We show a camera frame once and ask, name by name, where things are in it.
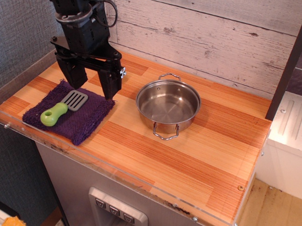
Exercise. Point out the dark vertical post right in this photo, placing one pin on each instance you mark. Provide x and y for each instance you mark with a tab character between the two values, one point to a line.
285	78

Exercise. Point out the stainless steel pot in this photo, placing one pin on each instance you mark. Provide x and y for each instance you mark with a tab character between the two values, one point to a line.
168	105

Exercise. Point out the green handled grey spatula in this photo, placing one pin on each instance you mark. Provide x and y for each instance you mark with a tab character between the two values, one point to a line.
73	101

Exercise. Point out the yellow cloth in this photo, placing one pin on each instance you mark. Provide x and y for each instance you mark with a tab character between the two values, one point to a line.
13	221

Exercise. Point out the silver dispenser panel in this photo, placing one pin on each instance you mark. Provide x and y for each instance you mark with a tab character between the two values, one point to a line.
109	211

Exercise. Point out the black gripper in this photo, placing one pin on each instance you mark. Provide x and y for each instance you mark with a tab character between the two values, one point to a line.
85	44

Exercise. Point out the purple towel cloth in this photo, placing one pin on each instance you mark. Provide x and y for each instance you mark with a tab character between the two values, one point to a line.
76	126

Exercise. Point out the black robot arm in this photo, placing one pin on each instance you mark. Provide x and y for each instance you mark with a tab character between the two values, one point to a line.
85	44

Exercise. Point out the clear acrylic table guard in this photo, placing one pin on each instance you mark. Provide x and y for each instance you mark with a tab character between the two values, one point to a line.
203	174

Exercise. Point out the white plastic cabinet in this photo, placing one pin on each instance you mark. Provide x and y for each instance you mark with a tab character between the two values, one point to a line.
280	163

